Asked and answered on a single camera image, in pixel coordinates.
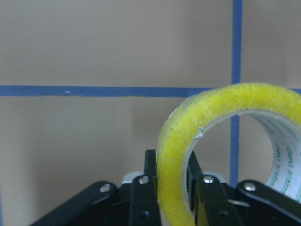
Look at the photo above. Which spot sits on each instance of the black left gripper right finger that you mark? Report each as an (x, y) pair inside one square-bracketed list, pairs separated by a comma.
[(250, 203)]

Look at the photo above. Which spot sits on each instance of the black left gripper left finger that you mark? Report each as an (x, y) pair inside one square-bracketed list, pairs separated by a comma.
[(134, 203)]

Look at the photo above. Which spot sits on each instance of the yellow packing tape roll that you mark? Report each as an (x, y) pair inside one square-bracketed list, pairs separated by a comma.
[(198, 124)]

